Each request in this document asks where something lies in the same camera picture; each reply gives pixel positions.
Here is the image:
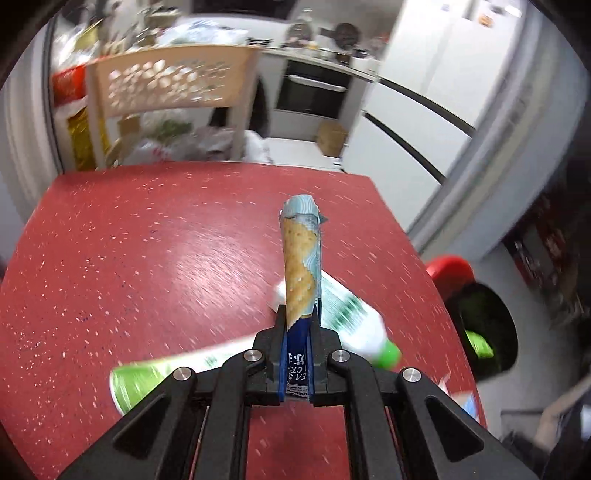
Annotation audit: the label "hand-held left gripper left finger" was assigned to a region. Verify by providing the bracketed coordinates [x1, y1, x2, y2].
[58, 318, 287, 480]

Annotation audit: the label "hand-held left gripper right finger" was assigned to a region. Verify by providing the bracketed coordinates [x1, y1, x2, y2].
[307, 315, 541, 480]

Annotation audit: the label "blue cracker wrapper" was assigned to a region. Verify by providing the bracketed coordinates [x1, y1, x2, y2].
[278, 194, 330, 402]

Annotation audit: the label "black trash bin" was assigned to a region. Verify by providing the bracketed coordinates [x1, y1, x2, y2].
[445, 282, 520, 382]

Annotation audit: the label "white green milk carton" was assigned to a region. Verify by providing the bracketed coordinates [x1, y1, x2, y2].
[270, 270, 403, 370]

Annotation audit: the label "green white drink bottle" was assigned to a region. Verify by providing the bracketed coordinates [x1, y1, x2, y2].
[109, 344, 260, 416]

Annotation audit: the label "blue white bandage box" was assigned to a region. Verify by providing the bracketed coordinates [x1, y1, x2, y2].
[438, 371, 481, 422]

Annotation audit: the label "green plastic bag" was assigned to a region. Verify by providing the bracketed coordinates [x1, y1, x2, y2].
[464, 328, 495, 361]

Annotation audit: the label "red rounded plastic object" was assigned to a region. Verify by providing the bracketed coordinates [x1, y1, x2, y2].
[424, 256, 476, 301]

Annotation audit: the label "cardboard box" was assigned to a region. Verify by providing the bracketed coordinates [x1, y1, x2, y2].
[315, 120, 350, 156]

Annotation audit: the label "clear plastic bags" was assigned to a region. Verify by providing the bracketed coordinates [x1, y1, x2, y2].
[133, 117, 236, 162]

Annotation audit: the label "black built-in oven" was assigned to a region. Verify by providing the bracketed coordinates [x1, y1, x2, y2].
[274, 59, 354, 119]

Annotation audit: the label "yellow printed bag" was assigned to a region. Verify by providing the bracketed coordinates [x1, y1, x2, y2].
[66, 108, 110, 172]

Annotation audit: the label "round dark pan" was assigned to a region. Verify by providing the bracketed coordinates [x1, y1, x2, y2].
[286, 21, 315, 45]
[334, 21, 361, 49]

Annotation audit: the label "white refrigerator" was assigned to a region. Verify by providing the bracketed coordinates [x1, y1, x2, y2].
[342, 0, 533, 186]

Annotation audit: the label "white plastic bag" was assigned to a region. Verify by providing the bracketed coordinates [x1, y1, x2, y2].
[156, 17, 250, 47]

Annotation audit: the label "red plastic basket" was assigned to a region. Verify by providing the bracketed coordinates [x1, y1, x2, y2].
[50, 64, 89, 105]

